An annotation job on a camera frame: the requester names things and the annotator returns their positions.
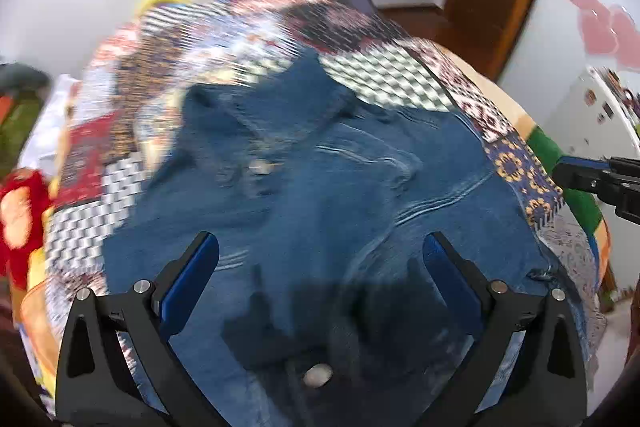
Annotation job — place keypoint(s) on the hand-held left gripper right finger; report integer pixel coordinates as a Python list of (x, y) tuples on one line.
[(447, 277)]

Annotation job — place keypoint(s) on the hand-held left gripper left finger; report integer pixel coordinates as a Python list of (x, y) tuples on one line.
[(192, 274)]

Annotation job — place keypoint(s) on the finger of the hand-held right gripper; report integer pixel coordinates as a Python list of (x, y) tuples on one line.
[(580, 174)]

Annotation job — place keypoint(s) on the blue denim jacket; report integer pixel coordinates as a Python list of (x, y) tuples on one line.
[(325, 187)]

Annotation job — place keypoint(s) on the white refrigerator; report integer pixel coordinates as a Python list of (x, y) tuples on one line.
[(580, 117)]

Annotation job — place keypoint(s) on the red plush toy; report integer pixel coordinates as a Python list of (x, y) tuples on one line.
[(22, 217)]

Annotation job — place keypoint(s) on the white pillow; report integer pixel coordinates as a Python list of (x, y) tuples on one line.
[(50, 122)]

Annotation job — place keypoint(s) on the patchwork printed blanket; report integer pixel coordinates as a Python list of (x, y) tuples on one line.
[(380, 72)]

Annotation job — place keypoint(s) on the green box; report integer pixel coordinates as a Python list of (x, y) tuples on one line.
[(17, 132)]

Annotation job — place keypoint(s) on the grey cloth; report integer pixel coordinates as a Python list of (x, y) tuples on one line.
[(22, 77)]

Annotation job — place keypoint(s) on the pink wall decoration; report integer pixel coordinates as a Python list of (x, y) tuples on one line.
[(605, 27)]

